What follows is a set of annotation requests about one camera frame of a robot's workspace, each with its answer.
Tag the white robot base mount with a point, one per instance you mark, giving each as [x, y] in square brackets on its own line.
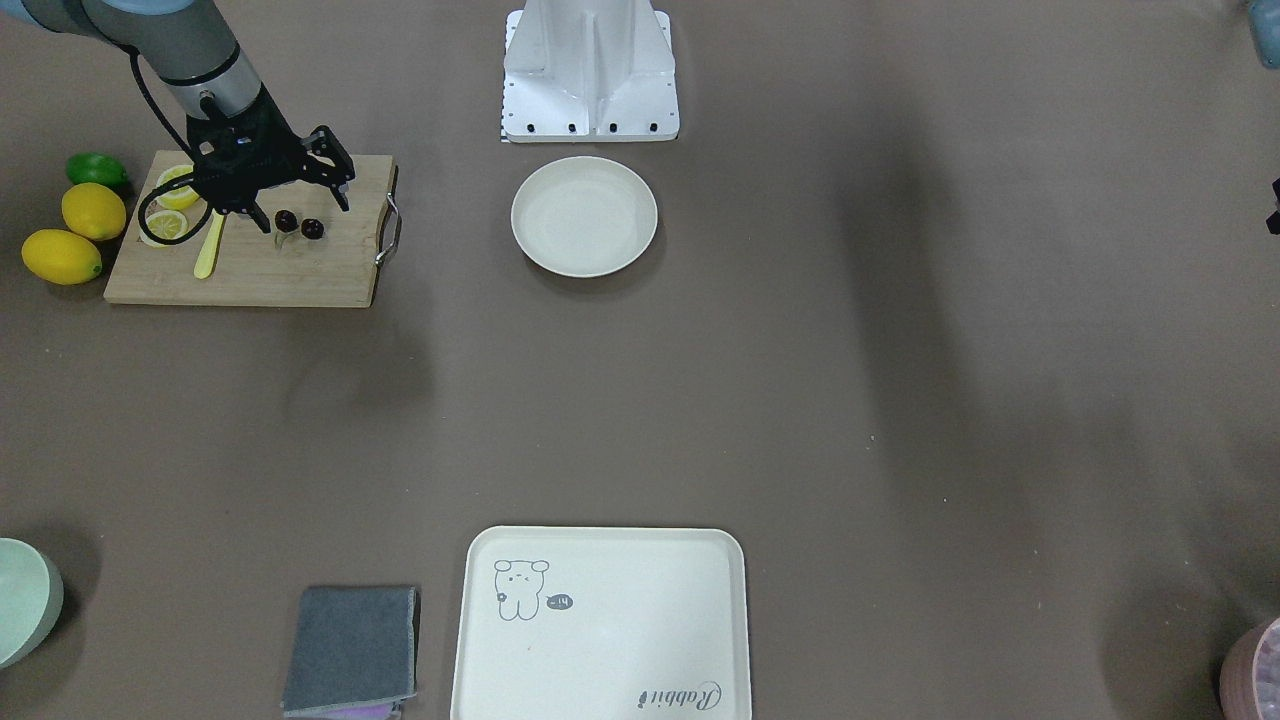
[589, 72]

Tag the lemon slice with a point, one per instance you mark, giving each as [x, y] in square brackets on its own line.
[164, 228]
[180, 198]

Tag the upper yellow lemon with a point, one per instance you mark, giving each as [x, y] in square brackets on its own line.
[93, 211]

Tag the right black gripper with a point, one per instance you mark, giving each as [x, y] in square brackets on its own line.
[271, 139]

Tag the grey folded cloth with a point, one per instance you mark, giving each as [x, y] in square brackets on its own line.
[354, 653]

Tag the cream round plate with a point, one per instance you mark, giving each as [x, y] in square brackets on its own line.
[584, 217]

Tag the yellow plastic knife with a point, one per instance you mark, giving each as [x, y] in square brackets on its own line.
[208, 255]

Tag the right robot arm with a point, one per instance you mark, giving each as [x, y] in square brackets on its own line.
[188, 45]

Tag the cream rabbit tray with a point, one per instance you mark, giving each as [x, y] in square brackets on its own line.
[603, 623]

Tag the upper lemon slice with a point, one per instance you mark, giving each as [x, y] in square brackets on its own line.
[180, 198]

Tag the lower yellow lemon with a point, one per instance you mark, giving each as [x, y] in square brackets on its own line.
[61, 257]

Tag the mint green bowl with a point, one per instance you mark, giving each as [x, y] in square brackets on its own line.
[32, 596]

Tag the yellow lemon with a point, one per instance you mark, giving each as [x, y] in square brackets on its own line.
[61, 257]
[93, 211]

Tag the lower lemon slice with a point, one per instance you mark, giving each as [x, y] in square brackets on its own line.
[164, 228]

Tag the bamboo cutting board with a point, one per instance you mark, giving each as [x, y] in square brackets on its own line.
[252, 269]

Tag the pink bowl with ice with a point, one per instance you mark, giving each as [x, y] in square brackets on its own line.
[1249, 676]

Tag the green lime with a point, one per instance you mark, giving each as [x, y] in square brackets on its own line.
[97, 168]

